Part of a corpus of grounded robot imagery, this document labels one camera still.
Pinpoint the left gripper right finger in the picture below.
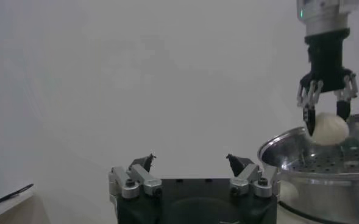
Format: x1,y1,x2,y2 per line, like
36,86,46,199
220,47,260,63
226,153,281,198

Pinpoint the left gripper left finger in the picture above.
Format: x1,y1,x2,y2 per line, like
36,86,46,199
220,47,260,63
108,153,163,200

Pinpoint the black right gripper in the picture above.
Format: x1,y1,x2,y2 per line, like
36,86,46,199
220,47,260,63
296,27,359,137

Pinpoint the white steamed baozi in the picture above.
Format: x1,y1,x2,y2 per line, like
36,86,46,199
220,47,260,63
311,112,350,146

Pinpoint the steel perforated steamer basket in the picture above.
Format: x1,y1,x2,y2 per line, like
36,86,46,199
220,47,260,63
257,112,359,224

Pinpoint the white empty side table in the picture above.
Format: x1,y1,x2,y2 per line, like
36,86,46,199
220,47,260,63
0,185,37,224

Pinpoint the black cable on side table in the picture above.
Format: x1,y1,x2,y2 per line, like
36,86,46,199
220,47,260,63
0,183,35,211

